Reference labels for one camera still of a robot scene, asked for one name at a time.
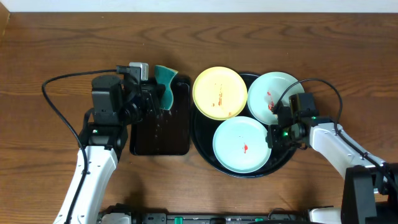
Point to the light blue plate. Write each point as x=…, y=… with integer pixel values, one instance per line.
x=264, y=93
x=240, y=145

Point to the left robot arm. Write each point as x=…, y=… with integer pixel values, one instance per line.
x=121, y=97

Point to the yellow plate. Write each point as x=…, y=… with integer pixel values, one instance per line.
x=219, y=93

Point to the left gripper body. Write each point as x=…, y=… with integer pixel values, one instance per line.
x=154, y=98

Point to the green yellow sponge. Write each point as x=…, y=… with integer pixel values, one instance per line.
x=164, y=76

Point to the black rectangular water tray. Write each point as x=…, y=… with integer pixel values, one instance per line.
x=165, y=134

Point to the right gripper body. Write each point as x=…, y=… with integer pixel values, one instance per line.
x=280, y=137

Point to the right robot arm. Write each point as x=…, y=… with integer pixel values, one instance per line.
x=370, y=183

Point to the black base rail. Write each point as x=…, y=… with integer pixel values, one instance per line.
x=121, y=214

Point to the black round tray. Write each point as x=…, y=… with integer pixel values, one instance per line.
x=203, y=130

